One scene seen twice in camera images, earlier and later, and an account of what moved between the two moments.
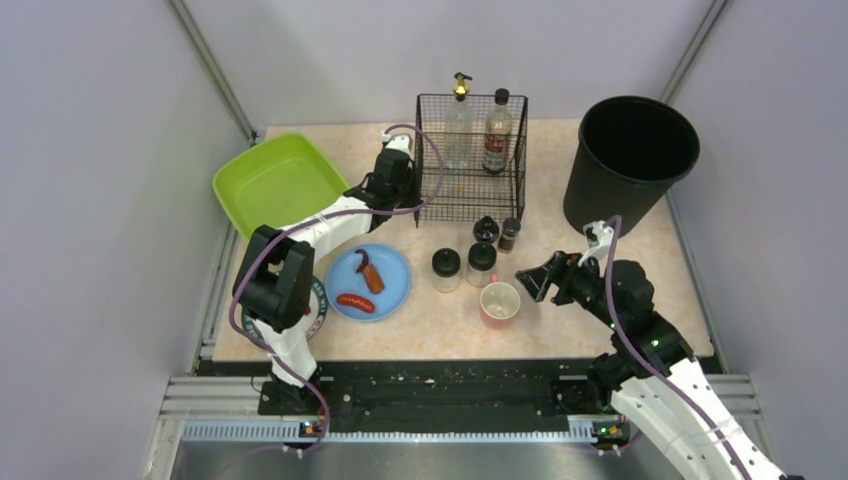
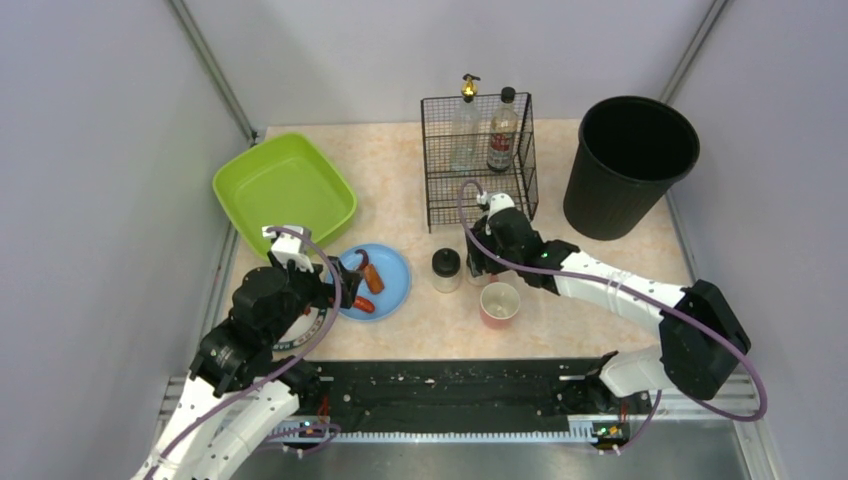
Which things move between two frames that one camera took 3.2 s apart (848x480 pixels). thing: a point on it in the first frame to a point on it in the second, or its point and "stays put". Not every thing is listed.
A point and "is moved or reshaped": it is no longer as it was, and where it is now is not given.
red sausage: [356, 301] stays put
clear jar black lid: [446, 267] stays put
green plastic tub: [279, 182] stays put
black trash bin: [629, 151] stays put
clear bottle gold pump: [460, 126] is moved or reshaped
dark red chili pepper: [365, 259] stays put
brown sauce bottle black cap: [498, 131] is moved or reshaped
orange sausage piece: [373, 280] stays put
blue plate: [343, 278] stays put
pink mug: [499, 302] stays put
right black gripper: [557, 273] to [490, 248]
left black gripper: [395, 168] to [332, 282]
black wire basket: [473, 157] is moved or reshaped
